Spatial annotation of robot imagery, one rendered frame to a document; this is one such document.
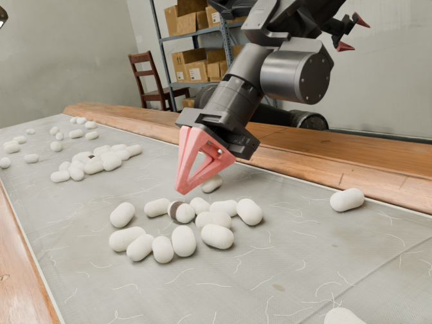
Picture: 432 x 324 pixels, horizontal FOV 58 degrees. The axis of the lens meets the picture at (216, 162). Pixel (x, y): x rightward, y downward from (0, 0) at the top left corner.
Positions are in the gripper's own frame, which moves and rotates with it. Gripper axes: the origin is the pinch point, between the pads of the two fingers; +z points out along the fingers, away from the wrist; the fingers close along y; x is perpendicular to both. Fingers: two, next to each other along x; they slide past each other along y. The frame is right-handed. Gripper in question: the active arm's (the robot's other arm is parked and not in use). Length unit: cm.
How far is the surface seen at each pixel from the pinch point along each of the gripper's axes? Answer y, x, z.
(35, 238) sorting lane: -6.9, -9.3, 14.0
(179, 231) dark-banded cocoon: 10.0, -3.9, 4.4
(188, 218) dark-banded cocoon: 6.0, -1.1, 2.9
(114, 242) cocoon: 5.4, -6.6, 8.6
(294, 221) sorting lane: 14.2, 4.4, -2.1
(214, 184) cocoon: 0.9, 3.2, -2.4
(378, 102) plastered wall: -116, 165, -125
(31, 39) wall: -475, 7, -83
